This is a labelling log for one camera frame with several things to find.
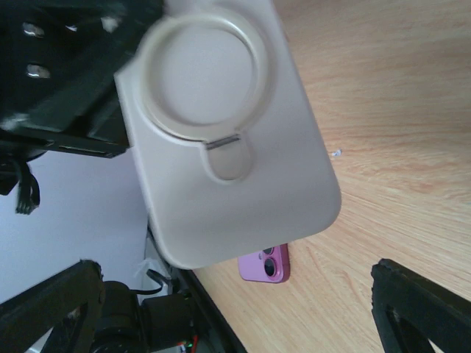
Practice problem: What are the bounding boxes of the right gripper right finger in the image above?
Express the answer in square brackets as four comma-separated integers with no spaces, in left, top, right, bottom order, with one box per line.
[371,259,470,352]

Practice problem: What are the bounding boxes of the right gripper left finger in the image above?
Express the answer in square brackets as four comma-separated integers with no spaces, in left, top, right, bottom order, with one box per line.
[1,260,105,352]

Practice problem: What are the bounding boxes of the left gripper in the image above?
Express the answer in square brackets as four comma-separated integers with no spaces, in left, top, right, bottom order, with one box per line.
[1,1,165,158]

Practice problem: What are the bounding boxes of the purple phone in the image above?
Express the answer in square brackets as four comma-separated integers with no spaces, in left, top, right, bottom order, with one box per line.
[238,243,291,284]

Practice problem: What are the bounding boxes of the beige phone case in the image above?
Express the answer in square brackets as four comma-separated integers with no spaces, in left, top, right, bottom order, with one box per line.
[115,1,341,269]

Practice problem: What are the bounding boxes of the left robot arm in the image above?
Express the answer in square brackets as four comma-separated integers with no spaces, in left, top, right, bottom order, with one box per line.
[1,1,196,352]

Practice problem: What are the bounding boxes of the black aluminium frame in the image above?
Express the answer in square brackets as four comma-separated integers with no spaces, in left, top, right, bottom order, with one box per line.
[146,225,247,352]

